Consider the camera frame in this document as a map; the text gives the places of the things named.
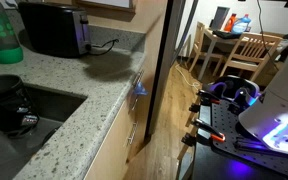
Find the black and silver toaster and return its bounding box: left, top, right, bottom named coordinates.
left=18, top=1, right=92, bottom=58

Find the blue cloth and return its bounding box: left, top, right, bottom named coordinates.
left=132, top=81, right=149, bottom=98

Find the stainless steel fridge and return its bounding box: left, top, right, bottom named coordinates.
left=130, top=0, right=200, bottom=141

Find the black clamp with orange tip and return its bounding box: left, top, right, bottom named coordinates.
left=180, top=118, right=227, bottom=148
left=188, top=89, right=222, bottom=113

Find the wooden base cabinet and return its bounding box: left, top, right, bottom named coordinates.
left=83, top=64, right=152, bottom=180

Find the wooden slat-back chair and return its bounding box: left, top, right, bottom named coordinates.
left=218, top=32, right=283, bottom=83
left=187, top=21, right=225, bottom=74

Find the perforated metal breadboard plate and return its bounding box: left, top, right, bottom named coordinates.
left=197, top=99, right=288, bottom=180

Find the white VR headset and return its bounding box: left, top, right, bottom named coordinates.
left=202, top=74, right=262, bottom=108

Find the wooden dining table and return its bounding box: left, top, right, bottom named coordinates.
left=197, top=28, right=288, bottom=81

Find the dark kitchen sink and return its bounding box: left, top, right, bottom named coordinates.
left=0, top=73, right=88, bottom=180

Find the black item on dining table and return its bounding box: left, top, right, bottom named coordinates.
left=213, top=29, right=242, bottom=40

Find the black cart table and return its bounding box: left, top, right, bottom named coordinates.
left=176, top=96, right=288, bottom=180

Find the grey framed panel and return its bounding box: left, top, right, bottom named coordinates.
left=210, top=5, right=231, bottom=31

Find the orange detergent bottle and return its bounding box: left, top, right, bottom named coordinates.
left=223, top=13, right=238, bottom=33

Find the blue detergent bottle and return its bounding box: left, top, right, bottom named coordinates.
left=231, top=13, right=252, bottom=35

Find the green plastic bottle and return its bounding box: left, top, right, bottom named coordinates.
left=0, top=0, right=24, bottom=65

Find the metal drawer handle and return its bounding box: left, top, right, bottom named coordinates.
left=132, top=69, right=145, bottom=88
left=129, top=94, right=140, bottom=113
left=125, top=121, right=139, bottom=147

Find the white floor cable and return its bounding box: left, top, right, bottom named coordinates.
left=173, top=56, right=202, bottom=92

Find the black toaster power cord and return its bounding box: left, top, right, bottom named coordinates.
left=89, top=38, right=120, bottom=56

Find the wooden window frame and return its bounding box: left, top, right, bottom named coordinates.
left=75, top=0, right=137, bottom=14

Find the black hanging cable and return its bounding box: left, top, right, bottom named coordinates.
left=255, top=0, right=280, bottom=71

